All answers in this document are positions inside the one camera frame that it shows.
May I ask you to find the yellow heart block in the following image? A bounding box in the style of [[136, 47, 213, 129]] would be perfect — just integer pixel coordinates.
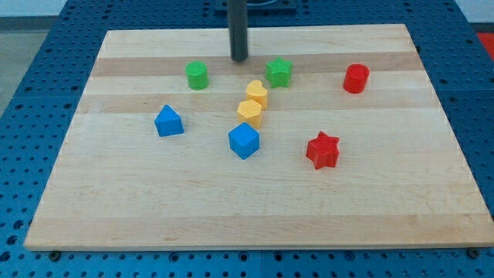
[[245, 80, 268, 110]]

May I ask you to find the blue cube block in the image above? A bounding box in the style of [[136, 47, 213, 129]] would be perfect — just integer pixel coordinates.
[[228, 123, 260, 160]]

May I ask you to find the yellow hexagon block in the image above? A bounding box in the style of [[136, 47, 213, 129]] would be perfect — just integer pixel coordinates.
[[237, 100, 262, 129]]

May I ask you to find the green star block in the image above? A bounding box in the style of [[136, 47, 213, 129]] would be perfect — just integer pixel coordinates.
[[266, 57, 293, 88]]

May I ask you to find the red star block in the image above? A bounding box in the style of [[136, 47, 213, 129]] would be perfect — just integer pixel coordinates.
[[306, 131, 340, 170]]

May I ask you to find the green cylinder block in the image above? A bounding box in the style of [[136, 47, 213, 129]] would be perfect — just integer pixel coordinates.
[[185, 61, 209, 90]]

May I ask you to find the wooden board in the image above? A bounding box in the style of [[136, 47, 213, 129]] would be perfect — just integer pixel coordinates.
[[24, 24, 493, 251]]

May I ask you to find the blue triangle block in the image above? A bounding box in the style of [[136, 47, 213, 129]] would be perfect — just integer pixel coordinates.
[[154, 105, 184, 137]]

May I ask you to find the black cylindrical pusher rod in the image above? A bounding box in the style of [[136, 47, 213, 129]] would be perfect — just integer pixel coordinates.
[[227, 0, 249, 62]]

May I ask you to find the red cylinder block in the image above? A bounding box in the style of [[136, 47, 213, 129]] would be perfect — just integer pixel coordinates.
[[343, 63, 370, 93]]

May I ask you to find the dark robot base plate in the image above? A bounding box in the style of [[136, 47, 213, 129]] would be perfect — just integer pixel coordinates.
[[214, 0, 298, 12]]

